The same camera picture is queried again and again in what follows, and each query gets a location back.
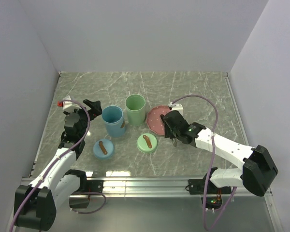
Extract green plastic container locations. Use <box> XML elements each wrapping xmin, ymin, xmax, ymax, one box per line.
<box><xmin>125</xmin><ymin>94</ymin><xmax>146</xmax><ymax>126</ymax></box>

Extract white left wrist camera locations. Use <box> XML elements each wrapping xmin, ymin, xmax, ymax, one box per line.
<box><xmin>57</xmin><ymin>101</ymin><xmax>80</xmax><ymax>113</ymax></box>

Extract blue plastic container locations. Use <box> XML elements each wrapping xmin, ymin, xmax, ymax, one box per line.
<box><xmin>102</xmin><ymin>105</ymin><xmax>126</xmax><ymax>138</ymax></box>

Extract green lid with brown handle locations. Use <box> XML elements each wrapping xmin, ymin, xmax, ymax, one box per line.
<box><xmin>136</xmin><ymin>133</ymin><xmax>158</xmax><ymax>153</ymax></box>

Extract pink scalloped plate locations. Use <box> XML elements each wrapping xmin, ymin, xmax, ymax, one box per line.
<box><xmin>146</xmin><ymin>105</ymin><xmax>171</xmax><ymax>136</ymax></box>

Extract aluminium right side rail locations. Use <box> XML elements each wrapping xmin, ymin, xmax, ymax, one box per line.
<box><xmin>223</xmin><ymin>72</ymin><xmax>249</xmax><ymax>145</ymax></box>

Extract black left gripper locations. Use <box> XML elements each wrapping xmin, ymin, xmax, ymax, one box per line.
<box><xmin>64</xmin><ymin>99</ymin><xmax>102</xmax><ymax>139</ymax></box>

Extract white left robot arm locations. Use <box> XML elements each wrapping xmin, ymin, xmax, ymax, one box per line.
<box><xmin>9</xmin><ymin>97</ymin><xmax>102</xmax><ymax>231</ymax></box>

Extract metal tongs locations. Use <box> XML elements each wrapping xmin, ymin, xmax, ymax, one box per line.
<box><xmin>171</xmin><ymin>137</ymin><xmax>178</xmax><ymax>147</ymax></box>

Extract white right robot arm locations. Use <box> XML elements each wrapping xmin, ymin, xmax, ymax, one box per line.
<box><xmin>160</xmin><ymin>111</ymin><xmax>278</xmax><ymax>197</ymax></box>

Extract aluminium left side rail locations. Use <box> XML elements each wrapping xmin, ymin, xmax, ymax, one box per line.
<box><xmin>28</xmin><ymin>72</ymin><xmax>62</xmax><ymax>177</ymax></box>

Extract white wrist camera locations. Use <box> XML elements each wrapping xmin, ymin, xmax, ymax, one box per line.
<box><xmin>168</xmin><ymin>102</ymin><xmax>184</xmax><ymax>115</ymax></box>
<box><xmin>57</xmin><ymin>101</ymin><xmax>80</xmax><ymax>113</ymax></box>

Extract aluminium front rail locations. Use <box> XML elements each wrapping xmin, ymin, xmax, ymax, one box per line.
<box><xmin>21</xmin><ymin>175</ymin><xmax>271</xmax><ymax>199</ymax></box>

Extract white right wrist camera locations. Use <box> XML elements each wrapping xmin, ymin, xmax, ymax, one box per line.
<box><xmin>168</xmin><ymin>102</ymin><xmax>184</xmax><ymax>115</ymax></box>

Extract blue lid with brown handle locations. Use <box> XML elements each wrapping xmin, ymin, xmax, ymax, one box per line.
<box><xmin>93</xmin><ymin>139</ymin><xmax>115</xmax><ymax>160</ymax></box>

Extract aluminium rail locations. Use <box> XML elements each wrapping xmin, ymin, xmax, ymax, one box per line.
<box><xmin>28</xmin><ymin>72</ymin><xmax>62</xmax><ymax>177</ymax></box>
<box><xmin>223</xmin><ymin>72</ymin><xmax>249</xmax><ymax>145</ymax></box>
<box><xmin>21</xmin><ymin>175</ymin><xmax>271</xmax><ymax>199</ymax></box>

